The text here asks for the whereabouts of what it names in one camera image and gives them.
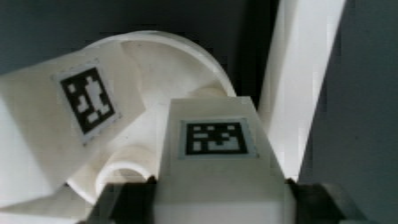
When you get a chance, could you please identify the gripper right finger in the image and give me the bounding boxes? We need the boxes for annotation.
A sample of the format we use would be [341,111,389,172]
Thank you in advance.
[286,179,371,224]

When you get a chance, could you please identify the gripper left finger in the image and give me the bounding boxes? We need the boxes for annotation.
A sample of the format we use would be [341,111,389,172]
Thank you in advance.
[76,177,156,224]

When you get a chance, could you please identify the white stool leg with tag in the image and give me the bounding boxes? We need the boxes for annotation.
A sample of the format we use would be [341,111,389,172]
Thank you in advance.
[0,43,144,208]

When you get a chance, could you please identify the white round stool seat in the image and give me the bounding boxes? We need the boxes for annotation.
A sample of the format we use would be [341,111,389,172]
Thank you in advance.
[67,31,236,202]

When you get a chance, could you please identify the white front fence bar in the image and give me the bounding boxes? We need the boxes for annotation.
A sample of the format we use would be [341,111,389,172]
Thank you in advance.
[0,185,92,224]

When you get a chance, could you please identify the white fence bar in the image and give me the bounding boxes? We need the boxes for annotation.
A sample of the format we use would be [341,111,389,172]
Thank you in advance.
[257,0,346,180]
[0,185,92,224]

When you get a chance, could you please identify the white right fence bar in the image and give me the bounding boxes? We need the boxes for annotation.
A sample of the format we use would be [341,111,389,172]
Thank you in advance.
[257,0,346,180]

